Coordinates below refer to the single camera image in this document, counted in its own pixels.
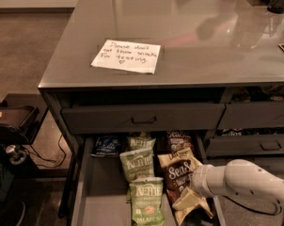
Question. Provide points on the brown sea salt chip bag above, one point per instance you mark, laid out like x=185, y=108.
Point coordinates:
x=177, y=168

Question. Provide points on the green Kettle bag middle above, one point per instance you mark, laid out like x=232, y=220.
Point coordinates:
x=137, y=164

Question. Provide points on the open middle drawer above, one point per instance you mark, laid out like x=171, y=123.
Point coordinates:
x=101, y=196

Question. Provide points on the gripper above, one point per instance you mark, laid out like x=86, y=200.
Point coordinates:
x=198, y=179

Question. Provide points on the dark green crate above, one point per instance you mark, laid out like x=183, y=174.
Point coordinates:
x=0, y=179

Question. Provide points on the blue chip bag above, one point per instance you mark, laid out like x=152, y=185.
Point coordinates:
x=107, y=146

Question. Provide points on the green Kettle bag rear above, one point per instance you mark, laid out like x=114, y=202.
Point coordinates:
x=136, y=143

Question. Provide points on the green kettle bag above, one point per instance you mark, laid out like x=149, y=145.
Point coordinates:
x=146, y=200
x=136, y=143
x=137, y=164

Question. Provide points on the top right drawer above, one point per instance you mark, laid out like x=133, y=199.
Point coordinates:
x=253, y=115

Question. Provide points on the black side table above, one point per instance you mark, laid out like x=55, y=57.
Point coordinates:
x=21, y=118

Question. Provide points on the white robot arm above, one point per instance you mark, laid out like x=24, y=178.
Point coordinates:
x=239, y=178

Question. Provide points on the green Kettle bag front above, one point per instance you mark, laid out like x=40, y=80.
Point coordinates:
x=146, y=200

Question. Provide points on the top left drawer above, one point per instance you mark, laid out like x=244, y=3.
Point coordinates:
x=137, y=118

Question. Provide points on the round metal object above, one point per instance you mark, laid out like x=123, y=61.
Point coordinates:
x=16, y=154

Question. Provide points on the middle right drawer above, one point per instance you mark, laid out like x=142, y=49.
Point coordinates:
x=246, y=145

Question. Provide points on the grey drawer cabinet counter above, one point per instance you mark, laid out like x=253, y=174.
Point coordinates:
x=212, y=52

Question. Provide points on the brown chip bag rear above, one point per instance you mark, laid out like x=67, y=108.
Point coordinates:
x=178, y=140

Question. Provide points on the handwritten white paper note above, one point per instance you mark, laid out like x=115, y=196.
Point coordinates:
x=127, y=56

